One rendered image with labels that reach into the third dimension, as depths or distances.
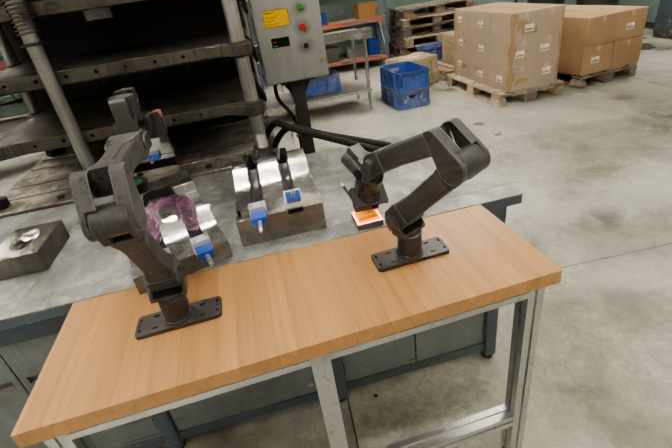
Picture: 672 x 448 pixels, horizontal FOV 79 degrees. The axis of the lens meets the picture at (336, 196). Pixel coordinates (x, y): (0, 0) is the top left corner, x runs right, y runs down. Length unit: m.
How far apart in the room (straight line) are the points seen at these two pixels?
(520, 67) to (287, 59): 3.31
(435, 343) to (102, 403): 1.17
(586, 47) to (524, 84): 0.81
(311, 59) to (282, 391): 1.41
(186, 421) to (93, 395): 0.78
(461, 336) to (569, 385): 0.43
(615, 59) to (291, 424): 5.11
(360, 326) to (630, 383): 1.29
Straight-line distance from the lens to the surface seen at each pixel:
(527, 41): 4.84
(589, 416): 1.86
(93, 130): 2.04
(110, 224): 0.80
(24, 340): 1.53
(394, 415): 1.76
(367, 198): 1.12
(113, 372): 1.06
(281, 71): 1.96
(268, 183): 1.40
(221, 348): 0.98
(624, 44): 5.82
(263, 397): 1.71
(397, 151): 0.94
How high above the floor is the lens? 1.47
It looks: 28 degrees down
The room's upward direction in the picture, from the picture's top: 9 degrees counter-clockwise
